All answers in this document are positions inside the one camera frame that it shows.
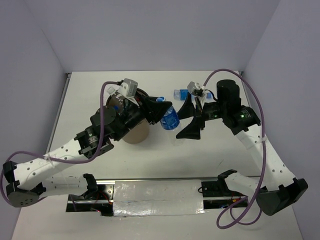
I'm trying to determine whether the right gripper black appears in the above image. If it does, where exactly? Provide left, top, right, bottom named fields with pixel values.
left=172, top=91, right=227, bottom=140

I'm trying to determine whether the blue label bottle top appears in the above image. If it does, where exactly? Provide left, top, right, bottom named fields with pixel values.
left=173, top=89, right=213, bottom=101

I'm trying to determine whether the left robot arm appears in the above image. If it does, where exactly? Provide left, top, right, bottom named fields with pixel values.
left=0, top=96, right=172, bottom=208

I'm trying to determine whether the green label bottle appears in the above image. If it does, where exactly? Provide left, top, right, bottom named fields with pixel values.
left=104, top=85, right=119, bottom=101

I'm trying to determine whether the silver foil covered rail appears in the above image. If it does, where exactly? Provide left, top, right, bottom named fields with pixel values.
left=112, top=179, right=205, bottom=217

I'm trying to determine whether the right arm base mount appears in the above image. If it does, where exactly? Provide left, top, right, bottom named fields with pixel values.
left=197, top=181, right=245, bottom=210

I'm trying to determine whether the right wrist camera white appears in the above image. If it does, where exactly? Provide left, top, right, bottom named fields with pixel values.
left=187, top=81, right=207, bottom=100

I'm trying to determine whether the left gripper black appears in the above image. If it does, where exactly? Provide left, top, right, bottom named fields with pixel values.
left=111, top=90, right=172, bottom=141

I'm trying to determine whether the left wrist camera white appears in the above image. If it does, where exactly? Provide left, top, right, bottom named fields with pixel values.
left=117, top=78, right=138, bottom=98

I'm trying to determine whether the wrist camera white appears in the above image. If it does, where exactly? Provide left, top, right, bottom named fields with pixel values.
left=187, top=81, right=207, bottom=100
left=117, top=78, right=138, bottom=98

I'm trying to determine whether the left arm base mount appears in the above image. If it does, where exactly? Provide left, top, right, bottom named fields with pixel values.
left=65, top=183, right=115, bottom=217

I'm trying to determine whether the brown bin with black rim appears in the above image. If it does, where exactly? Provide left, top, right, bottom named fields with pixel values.
left=104, top=95, right=150, bottom=145

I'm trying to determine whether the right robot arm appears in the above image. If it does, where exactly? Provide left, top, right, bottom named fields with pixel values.
left=176, top=79, right=308, bottom=216

